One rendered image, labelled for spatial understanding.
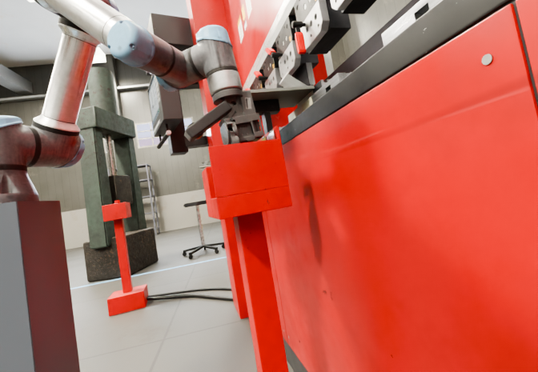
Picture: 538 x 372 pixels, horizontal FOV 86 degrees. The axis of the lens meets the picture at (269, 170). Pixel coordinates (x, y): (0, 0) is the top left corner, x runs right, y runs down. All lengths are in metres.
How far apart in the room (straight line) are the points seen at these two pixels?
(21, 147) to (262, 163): 0.64
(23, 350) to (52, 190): 9.95
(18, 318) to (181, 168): 8.93
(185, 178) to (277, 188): 9.06
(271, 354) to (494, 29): 0.69
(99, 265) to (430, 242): 3.83
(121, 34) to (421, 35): 0.50
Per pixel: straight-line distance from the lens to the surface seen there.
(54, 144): 1.03
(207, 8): 2.13
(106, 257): 3.98
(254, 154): 0.62
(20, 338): 0.92
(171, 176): 9.72
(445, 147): 0.40
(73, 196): 10.54
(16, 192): 0.95
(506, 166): 0.36
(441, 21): 0.41
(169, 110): 1.94
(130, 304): 2.58
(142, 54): 0.64
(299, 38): 0.91
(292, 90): 0.93
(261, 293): 0.71
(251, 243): 0.69
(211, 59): 0.69
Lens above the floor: 0.70
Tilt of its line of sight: 4 degrees up
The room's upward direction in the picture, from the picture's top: 10 degrees counter-clockwise
